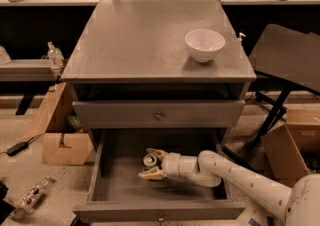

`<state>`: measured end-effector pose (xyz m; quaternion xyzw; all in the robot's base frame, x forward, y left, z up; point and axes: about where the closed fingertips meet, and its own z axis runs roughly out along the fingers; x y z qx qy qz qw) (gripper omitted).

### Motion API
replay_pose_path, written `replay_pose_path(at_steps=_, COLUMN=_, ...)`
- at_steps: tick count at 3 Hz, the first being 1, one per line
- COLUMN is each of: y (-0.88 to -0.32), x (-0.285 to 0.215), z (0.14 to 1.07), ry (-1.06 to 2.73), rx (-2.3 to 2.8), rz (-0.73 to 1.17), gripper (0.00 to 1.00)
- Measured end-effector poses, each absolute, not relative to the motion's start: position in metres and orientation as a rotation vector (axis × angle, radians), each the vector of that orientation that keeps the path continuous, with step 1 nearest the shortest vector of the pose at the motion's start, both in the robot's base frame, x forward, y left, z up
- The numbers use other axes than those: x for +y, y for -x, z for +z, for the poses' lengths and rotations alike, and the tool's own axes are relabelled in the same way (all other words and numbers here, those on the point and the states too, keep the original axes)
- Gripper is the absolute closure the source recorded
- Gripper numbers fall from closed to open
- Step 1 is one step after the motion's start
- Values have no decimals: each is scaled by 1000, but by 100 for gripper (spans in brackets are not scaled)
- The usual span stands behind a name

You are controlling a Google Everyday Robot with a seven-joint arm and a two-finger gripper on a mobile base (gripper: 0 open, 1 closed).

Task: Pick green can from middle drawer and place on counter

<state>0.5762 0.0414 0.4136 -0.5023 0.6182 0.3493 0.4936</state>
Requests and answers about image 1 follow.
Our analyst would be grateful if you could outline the white ceramic bowl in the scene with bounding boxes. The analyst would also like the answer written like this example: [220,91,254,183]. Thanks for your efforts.
[185,29,226,63]

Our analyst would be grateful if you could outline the black folding side table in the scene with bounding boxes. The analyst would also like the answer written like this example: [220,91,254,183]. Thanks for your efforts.
[221,24,320,174]

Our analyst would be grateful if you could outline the left cardboard box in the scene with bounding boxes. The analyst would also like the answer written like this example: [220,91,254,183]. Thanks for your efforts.
[23,83,96,165]

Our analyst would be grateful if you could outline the closed grey top drawer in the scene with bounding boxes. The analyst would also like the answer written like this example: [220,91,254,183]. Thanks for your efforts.
[72,100,244,129]

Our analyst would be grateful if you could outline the open grey middle drawer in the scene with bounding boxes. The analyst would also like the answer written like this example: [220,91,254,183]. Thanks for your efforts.
[73,129,245,224]

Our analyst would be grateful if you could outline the green soda can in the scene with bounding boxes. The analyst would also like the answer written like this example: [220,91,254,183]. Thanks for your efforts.
[142,153,158,171]

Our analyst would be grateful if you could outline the clear bottle on floor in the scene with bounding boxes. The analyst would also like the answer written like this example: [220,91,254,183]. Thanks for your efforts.
[16,176,54,213]

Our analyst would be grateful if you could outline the clear plastic bottle on shelf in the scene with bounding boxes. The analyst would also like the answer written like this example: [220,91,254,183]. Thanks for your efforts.
[47,42,64,67]

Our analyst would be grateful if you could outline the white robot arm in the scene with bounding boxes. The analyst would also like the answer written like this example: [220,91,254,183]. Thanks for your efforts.
[139,148,320,226]

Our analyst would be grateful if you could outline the white pump dispenser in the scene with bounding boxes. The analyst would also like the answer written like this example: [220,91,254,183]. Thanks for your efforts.
[238,32,246,44]

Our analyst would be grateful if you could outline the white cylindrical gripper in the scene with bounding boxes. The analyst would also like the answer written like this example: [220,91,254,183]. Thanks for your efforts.
[138,148,199,180]

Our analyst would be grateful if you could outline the low grey side shelf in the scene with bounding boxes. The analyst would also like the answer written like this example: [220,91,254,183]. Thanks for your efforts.
[0,59,62,82]

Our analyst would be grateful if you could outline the black power adapter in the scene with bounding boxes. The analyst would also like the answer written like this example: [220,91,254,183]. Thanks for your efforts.
[6,135,40,157]

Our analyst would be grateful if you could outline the cardboard box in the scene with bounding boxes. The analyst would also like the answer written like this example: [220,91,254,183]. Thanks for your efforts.
[23,83,96,165]
[261,109,320,187]

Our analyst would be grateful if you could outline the grey wooden drawer cabinet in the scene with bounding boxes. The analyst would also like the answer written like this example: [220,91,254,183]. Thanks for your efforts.
[60,0,257,226]

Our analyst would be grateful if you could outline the right cardboard box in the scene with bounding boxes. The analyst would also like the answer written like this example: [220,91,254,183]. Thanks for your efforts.
[261,109,320,187]

